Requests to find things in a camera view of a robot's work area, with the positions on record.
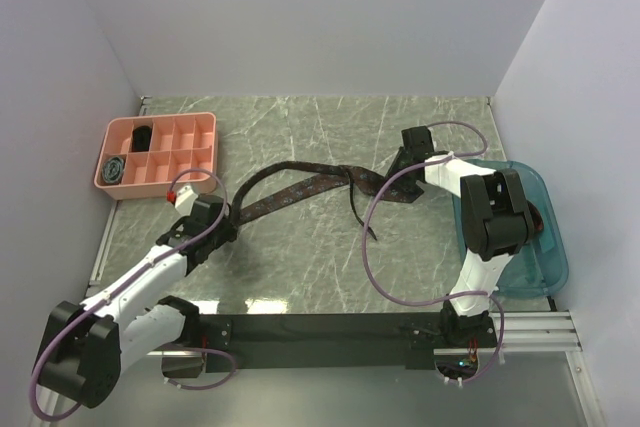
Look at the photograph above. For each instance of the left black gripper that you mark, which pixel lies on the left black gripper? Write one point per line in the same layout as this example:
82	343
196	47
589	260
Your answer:
227	229

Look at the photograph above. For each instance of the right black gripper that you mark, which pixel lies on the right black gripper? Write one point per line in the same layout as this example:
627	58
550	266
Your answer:
393	169

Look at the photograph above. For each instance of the brown blue floral tie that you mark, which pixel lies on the brown blue floral tie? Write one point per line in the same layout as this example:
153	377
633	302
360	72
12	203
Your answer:
323	178

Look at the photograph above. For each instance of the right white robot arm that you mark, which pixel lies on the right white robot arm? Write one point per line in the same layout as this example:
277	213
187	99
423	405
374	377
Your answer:
496	217

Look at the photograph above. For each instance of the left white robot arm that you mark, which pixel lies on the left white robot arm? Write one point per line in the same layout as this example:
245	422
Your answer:
87	346

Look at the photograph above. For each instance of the pink compartment organizer tray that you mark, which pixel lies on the pink compartment organizer tray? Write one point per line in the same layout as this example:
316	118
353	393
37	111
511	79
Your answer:
182	146

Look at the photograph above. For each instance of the grey patterned rolled tie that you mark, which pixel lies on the grey patterned rolled tie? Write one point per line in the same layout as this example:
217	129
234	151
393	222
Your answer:
112	170

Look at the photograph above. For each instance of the black rolled tie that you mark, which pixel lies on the black rolled tie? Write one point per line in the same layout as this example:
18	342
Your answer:
141	139

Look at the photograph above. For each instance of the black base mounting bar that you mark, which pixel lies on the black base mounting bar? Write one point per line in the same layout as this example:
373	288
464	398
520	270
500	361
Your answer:
408	339

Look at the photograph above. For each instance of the dark red patterned tie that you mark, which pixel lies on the dark red patterned tie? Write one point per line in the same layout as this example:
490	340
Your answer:
537	219

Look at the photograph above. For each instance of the teal transparent plastic bin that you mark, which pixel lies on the teal transparent plastic bin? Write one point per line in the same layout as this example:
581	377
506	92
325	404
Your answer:
540	268

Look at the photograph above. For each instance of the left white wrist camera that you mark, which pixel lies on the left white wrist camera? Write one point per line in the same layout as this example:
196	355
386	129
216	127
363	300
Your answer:
183	199

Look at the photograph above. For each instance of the aluminium frame rail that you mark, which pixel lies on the aluminium frame rail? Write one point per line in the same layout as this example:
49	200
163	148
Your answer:
537	332

